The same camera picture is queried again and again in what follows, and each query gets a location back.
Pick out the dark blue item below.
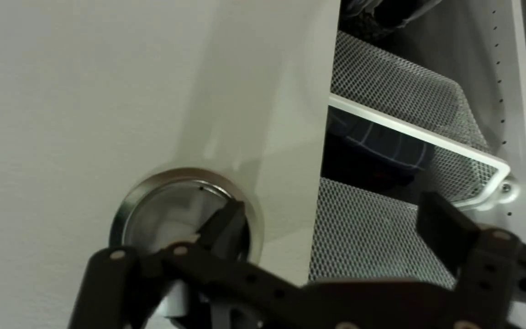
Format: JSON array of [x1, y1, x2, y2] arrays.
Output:
[[334, 118, 425, 182]]

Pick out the round metal recessed door pull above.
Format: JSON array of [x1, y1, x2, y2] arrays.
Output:
[[108, 167, 266, 266]]

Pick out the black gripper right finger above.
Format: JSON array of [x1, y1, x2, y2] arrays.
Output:
[[416, 191, 526, 329]]

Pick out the white wire mesh basket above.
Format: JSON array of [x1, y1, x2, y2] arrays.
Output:
[[307, 176, 462, 291], [325, 28, 515, 213]]

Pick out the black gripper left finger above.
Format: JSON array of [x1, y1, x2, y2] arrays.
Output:
[[67, 200, 350, 329]]

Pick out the dark clothing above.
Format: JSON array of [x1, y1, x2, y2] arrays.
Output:
[[334, 0, 451, 41]]

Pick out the white sliding closet door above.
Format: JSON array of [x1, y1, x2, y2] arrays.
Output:
[[0, 0, 343, 329]]

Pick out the white closet shelving frame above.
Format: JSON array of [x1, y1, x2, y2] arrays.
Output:
[[484, 0, 526, 329]]

